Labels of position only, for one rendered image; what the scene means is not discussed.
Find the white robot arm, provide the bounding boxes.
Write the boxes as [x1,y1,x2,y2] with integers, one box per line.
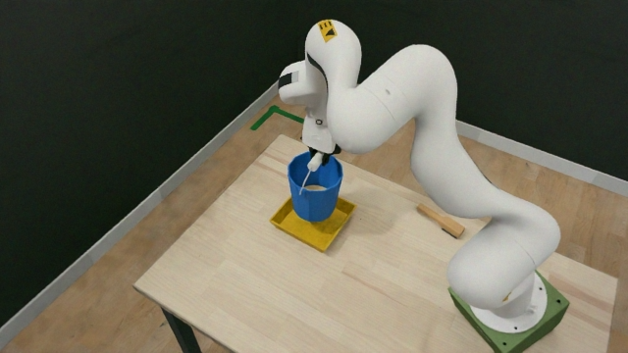
[279,20,560,333]

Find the blue bucket with white handle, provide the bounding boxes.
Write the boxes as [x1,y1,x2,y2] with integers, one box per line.
[288,150,343,222]

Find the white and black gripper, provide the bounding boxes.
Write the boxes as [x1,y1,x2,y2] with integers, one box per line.
[300,115,341,167]

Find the yellow shallow tray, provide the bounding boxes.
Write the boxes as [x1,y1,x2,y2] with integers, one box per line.
[269,196,357,253]

